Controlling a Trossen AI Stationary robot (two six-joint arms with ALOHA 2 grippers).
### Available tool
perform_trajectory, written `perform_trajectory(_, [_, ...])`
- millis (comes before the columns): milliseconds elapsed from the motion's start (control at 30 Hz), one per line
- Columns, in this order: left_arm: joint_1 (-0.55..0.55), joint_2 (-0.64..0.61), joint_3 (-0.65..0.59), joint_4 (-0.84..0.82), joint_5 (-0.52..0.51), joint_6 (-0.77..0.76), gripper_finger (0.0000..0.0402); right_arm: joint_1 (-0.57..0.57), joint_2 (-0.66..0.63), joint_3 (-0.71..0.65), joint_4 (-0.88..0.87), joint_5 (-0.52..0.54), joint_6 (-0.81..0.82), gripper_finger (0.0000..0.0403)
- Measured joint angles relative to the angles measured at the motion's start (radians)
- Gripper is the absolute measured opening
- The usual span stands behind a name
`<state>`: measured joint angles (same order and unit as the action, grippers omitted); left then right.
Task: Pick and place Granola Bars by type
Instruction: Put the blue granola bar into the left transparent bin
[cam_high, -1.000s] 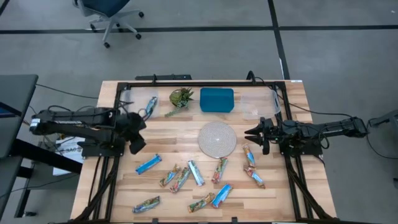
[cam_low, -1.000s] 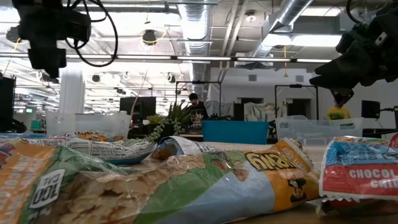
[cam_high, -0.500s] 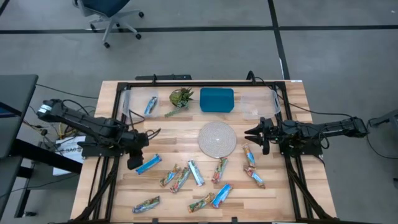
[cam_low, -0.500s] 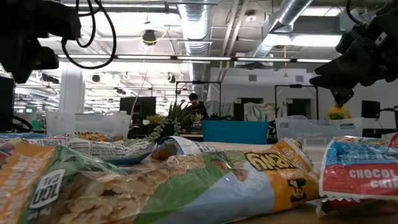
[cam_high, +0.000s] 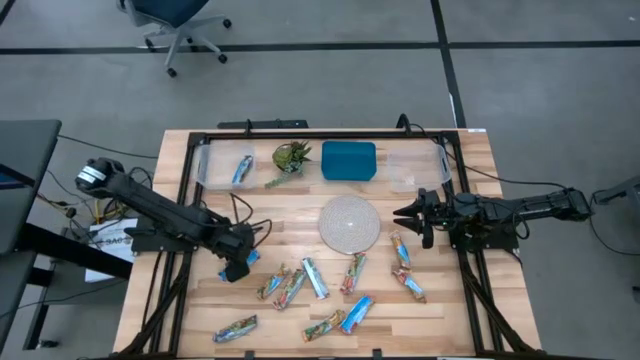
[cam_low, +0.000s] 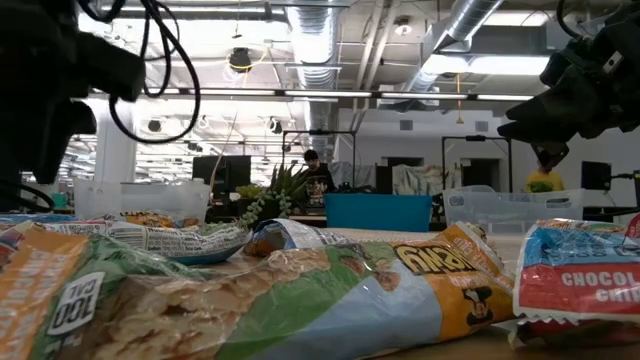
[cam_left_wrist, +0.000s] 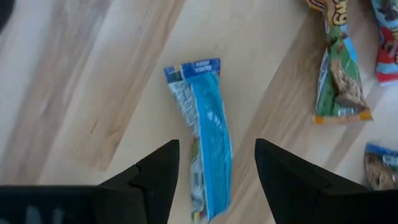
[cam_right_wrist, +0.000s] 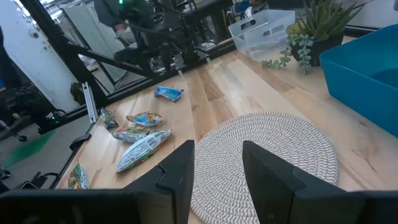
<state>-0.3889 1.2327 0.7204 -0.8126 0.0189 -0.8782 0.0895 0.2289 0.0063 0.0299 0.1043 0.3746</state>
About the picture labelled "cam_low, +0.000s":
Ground green orange Chewy granola bar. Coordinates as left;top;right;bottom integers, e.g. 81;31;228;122
0;222;517;360

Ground white pillar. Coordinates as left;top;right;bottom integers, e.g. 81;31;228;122
93;98;137;184

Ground black computer monitor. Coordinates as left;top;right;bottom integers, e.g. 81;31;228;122
192;155;252;194

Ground yellow hanging cord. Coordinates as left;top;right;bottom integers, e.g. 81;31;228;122
453;73;465;126

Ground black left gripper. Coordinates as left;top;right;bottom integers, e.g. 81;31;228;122
0;0;146;184

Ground potted succulent plant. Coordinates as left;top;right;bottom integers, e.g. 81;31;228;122
234;162;314;232

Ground blue orange granola bar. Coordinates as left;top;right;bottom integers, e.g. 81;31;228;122
102;210;201;230

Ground grey cloth cover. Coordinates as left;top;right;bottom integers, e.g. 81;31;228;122
392;164;464;196
329;160;376;194

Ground rectangular ceiling light panel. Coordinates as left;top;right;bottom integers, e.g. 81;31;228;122
422;53;551;77

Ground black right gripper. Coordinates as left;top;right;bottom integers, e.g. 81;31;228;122
497;4;640;169

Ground person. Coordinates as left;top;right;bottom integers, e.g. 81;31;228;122
301;148;337;207
523;159;566;194

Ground black metal frame stand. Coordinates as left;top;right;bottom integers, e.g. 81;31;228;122
441;134;514;194

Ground black ceiling device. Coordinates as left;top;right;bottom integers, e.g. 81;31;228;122
228;47;254;74

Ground small black monitor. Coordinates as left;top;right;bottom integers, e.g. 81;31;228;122
580;160;613;191

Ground blue plastic bin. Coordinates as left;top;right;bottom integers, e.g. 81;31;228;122
323;193;434;233

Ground granola bar with nutrition label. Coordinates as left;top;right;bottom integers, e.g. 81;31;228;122
39;218;254;266

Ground red chocolate chip granola bar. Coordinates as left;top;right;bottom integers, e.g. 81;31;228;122
508;217;640;349

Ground long ceiling light strip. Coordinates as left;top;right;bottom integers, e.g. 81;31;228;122
89;87;535;103

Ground blue wrapper granola bar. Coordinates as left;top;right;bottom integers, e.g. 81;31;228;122
0;213;79;226

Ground blue white granola bar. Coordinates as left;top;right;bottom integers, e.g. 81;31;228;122
243;218;354;259

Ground clear plastic bin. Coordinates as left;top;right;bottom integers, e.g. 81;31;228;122
442;185;586;235
72;178;212;224

